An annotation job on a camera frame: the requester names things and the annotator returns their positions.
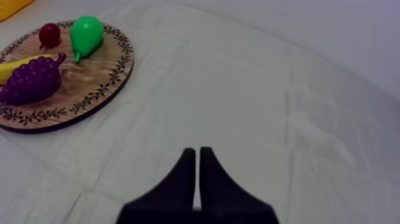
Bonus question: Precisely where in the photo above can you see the yellow plastic basket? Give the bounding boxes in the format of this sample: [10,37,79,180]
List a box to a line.
[0,0,35,23]

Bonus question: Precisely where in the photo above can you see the green toy pear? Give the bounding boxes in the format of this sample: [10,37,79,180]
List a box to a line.
[70,15,105,63]

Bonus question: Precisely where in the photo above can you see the small red fruit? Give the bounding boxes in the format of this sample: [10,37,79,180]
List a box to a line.
[38,23,62,50]

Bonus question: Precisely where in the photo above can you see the purple toy grapes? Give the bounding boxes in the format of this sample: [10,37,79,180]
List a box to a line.
[0,52,67,106]

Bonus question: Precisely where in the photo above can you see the round wooden board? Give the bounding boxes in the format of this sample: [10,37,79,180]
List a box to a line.
[0,19,135,135]

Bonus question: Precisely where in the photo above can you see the yellow toy banana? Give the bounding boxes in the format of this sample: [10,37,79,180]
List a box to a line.
[0,54,59,85]

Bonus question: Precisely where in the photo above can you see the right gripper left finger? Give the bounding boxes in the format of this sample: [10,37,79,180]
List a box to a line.
[115,147,201,224]

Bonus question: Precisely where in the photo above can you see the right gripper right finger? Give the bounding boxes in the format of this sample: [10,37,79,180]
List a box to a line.
[199,145,280,224]

